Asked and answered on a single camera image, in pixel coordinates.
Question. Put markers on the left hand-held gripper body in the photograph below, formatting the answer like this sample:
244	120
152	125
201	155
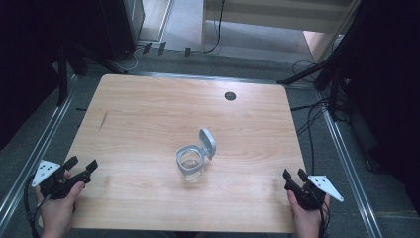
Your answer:
56	185

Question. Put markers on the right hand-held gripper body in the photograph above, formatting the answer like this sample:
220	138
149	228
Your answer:
310	195

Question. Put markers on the glass jar with grey lid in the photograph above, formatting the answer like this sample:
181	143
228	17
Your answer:
190	165

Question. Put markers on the person's right hand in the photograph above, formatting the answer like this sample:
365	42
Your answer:
305	221

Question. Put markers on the person's left hand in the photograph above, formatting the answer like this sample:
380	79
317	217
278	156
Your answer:
56	214

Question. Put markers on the black tripod stand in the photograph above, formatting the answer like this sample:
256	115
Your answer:
303	74
62	82

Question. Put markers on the dark round table grommet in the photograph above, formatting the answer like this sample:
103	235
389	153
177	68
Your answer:
230	96

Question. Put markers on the dark curtain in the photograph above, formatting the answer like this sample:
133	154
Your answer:
389	82
26	49

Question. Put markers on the dark cabinet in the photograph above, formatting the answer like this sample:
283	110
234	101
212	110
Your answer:
115	26

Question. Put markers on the small black plug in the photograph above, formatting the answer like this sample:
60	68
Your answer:
188	52

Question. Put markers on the metal floor rail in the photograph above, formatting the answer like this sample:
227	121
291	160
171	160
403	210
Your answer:
46	134
198	76
348	162

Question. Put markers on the white furniture frame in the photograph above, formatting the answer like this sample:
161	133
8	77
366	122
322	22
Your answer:
264	20

